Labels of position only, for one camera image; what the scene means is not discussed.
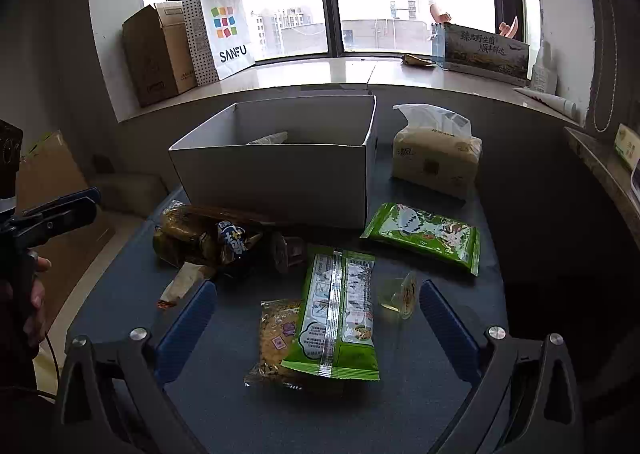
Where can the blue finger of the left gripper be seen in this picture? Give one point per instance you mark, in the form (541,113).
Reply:
(35,227)

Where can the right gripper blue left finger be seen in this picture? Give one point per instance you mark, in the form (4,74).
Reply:
(178,330)

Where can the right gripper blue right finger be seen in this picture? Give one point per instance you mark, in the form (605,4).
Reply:
(460,347)

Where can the small jelly cup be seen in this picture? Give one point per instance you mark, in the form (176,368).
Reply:
(399,295)

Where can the yellow cracker packet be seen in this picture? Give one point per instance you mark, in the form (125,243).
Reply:
(277,329)

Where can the dark brown snack bag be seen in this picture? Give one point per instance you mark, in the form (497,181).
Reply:
(225,240)

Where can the long green snack pack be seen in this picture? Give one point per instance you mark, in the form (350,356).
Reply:
(334,330)

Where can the person's left hand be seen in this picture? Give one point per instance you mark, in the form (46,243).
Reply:
(35,326)

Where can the green wet wipes pack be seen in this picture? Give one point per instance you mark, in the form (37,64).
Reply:
(426,233)

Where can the soft tissue pack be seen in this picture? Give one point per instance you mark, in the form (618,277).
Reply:
(436,149)

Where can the white cardboard storage box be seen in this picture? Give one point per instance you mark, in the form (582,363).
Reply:
(300,160)

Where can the brown cardboard box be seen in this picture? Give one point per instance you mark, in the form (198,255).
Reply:
(157,52)

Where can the dotted paper bag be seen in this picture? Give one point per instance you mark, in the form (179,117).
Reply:
(201,53)

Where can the white framed mirror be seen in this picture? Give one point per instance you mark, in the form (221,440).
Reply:
(635,183)

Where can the white tube on sill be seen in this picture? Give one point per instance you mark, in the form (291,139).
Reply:
(564,106)

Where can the small beige tissue box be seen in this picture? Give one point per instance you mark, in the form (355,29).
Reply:
(627,146)

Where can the white bottle on sill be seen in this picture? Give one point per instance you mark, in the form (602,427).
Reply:
(544,78)

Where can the small wrapper on sill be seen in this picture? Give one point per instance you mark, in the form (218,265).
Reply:
(417,61)

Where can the white SANFU paper bag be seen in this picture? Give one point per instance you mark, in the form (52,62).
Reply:
(227,36)

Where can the printed tissue box on sill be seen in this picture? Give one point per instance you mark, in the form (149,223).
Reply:
(468,50)

